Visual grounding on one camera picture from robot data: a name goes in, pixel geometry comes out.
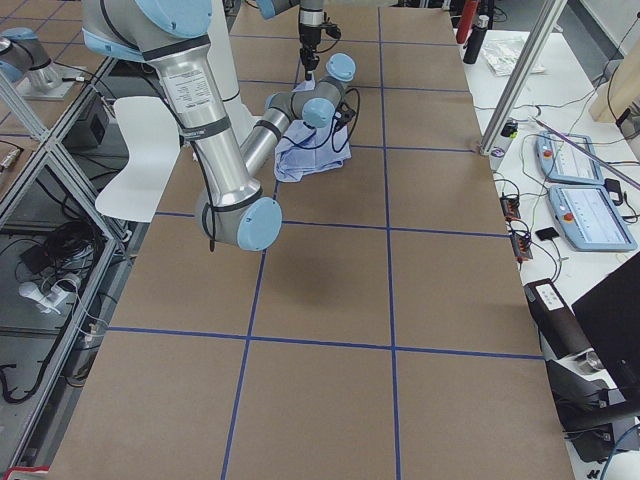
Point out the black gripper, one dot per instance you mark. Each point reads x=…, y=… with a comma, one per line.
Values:
x=308, y=36

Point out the blue striped button shirt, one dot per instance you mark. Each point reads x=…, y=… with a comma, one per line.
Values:
x=304, y=150

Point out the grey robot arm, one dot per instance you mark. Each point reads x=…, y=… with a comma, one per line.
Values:
x=311, y=18
x=173, y=38

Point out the red bottle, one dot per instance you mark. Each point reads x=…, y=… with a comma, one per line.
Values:
x=466, y=19

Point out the black water bottle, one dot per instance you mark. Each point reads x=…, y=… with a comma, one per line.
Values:
x=475, y=40

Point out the upper blue teach pendant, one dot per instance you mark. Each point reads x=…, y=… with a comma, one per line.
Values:
x=561, y=162

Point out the blue teach pendant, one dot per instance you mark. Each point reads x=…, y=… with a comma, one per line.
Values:
x=589, y=220
x=561, y=162

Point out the lower blue teach pendant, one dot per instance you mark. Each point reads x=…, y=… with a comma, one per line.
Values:
x=589, y=220

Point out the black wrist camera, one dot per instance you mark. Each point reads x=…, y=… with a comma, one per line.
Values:
x=346, y=112
x=331, y=29

